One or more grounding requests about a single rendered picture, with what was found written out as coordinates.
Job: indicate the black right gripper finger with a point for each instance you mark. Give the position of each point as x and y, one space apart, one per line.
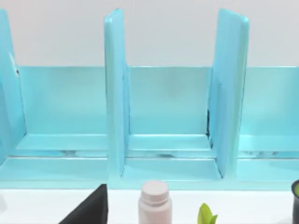
93 207

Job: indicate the pale pink bottle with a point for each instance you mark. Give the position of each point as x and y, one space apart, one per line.
153 205

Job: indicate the light blue rack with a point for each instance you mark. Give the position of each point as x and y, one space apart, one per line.
70 105

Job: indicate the green plant leaf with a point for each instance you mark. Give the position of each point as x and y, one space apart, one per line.
206 215

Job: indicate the black plant pot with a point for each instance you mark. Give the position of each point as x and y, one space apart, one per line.
295 196

